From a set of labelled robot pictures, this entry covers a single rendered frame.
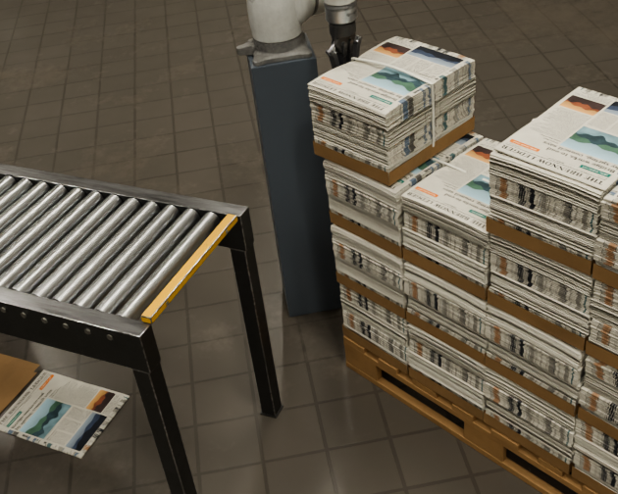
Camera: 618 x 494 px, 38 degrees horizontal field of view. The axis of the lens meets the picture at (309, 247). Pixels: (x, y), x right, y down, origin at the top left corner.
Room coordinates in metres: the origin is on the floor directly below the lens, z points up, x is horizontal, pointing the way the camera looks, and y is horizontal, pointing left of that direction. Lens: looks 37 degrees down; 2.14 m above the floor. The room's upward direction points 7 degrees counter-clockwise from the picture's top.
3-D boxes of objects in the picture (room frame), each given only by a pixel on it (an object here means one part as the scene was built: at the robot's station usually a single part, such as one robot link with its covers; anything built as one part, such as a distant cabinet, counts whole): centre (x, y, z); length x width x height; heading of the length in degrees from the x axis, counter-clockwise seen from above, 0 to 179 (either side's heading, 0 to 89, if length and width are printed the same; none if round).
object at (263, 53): (2.57, 0.03, 1.03); 0.22 x 0.18 x 0.06; 95
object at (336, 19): (2.36, -0.17, 1.19); 0.09 x 0.09 x 0.06
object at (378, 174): (2.14, -0.20, 0.86); 0.29 x 0.16 x 0.04; 40
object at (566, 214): (1.74, -0.67, 0.95); 0.38 x 0.29 x 0.23; 131
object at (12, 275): (2.02, 0.70, 0.77); 0.47 x 0.05 x 0.05; 151
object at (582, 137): (1.75, -0.68, 1.06); 0.37 x 0.29 x 0.01; 131
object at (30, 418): (2.13, 0.90, 0.00); 0.37 x 0.28 x 0.01; 61
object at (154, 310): (1.78, 0.29, 0.81); 0.43 x 0.03 x 0.02; 151
